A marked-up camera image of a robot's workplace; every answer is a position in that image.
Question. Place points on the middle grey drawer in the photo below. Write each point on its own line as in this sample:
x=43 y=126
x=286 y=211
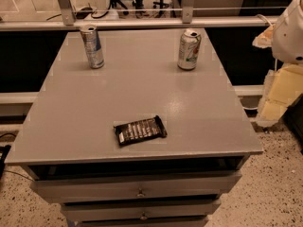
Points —
x=141 y=210

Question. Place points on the grey drawer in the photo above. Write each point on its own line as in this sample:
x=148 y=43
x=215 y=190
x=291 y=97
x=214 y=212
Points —
x=151 y=222
x=136 y=187
x=141 y=210

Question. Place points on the black snack bar wrapper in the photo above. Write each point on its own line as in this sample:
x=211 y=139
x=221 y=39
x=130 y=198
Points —
x=140 y=131

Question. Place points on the top grey drawer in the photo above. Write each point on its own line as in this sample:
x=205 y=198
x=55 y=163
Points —
x=136 y=187

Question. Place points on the metal guard rail frame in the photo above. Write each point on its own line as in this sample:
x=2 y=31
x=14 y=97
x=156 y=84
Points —
x=32 y=15

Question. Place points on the green white 7up can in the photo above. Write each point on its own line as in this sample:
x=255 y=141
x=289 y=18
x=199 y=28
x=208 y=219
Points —
x=189 y=49

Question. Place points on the blue silver energy drink can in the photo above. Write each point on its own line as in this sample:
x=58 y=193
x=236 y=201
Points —
x=92 y=46

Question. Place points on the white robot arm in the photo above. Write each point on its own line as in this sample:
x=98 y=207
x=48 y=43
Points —
x=287 y=40

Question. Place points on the grey drawer cabinet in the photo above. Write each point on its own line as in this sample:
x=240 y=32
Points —
x=69 y=130

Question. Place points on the yellow foam padding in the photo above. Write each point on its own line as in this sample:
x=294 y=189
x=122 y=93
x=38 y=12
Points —
x=281 y=89

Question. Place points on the bottom grey drawer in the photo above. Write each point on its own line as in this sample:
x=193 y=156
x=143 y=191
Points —
x=151 y=222

